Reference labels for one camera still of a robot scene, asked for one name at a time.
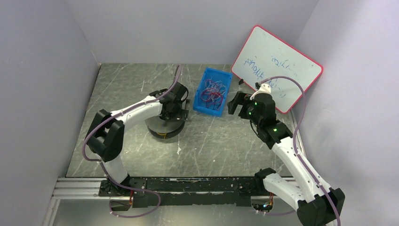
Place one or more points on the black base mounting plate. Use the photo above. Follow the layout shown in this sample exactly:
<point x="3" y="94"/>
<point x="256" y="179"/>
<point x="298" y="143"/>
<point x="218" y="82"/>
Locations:
<point x="243" y="191"/>

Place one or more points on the blue plastic bin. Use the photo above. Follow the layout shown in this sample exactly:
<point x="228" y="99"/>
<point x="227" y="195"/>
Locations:
<point x="212" y="91"/>

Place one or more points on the white board red frame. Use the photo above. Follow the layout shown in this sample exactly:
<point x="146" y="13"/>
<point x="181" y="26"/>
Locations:
<point x="264" y="56"/>

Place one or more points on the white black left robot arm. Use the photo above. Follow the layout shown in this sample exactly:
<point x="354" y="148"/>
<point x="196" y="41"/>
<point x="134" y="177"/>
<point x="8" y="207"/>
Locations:
<point x="106" y="134"/>

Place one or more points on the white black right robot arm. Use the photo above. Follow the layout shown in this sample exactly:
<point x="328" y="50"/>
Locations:
<point x="314" y="200"/>

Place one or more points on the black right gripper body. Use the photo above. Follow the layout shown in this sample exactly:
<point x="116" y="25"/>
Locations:
<point x="242" y="105"/>

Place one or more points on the grey perforated cable spool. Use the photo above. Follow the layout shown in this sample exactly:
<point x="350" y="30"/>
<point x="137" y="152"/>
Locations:
<point x="164" y="129"/>

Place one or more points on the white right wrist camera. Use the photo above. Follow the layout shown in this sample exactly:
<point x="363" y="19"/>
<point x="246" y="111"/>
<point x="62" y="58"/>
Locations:
<point x="264" y="89"/>

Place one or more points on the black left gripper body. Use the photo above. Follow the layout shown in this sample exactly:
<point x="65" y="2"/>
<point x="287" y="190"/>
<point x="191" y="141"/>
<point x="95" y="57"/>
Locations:
<point x="172" y="113"/>

